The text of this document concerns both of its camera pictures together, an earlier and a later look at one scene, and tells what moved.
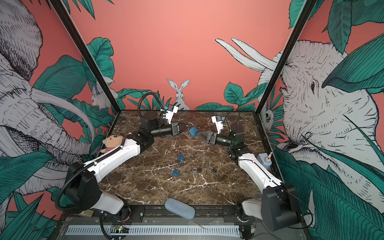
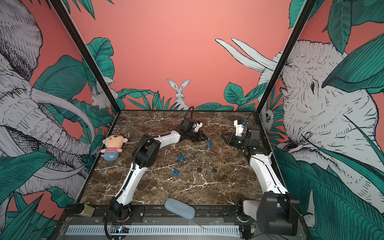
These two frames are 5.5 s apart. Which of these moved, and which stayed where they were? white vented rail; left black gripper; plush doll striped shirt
Moved: left black gripper
Stayed: plush doll striped shirt; white vented rail
